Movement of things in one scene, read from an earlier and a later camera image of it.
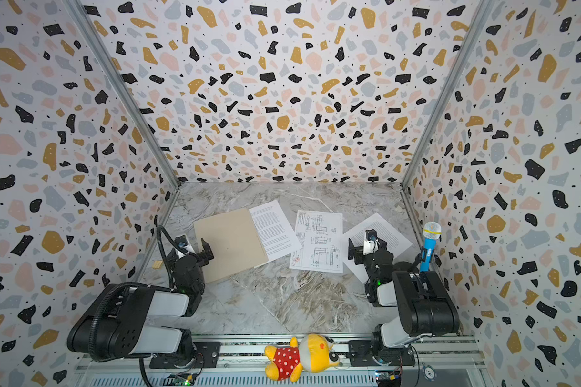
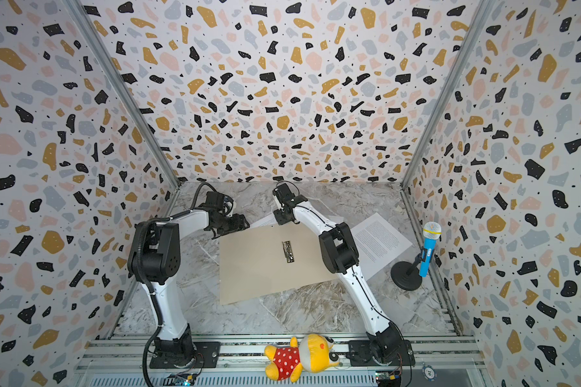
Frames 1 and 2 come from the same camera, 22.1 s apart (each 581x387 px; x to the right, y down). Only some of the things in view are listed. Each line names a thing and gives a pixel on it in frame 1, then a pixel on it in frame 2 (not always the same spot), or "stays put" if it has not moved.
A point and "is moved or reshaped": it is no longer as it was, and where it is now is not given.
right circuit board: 388,378 stays put
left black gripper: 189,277 -> 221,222
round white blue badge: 428,372 stays put
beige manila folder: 235,243 is moved or reshaped
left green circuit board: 180,380 stays put
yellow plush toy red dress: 314,355 stays put
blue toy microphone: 432,231 stays put
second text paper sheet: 396,243 stays put
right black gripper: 359,252 -> 282,213
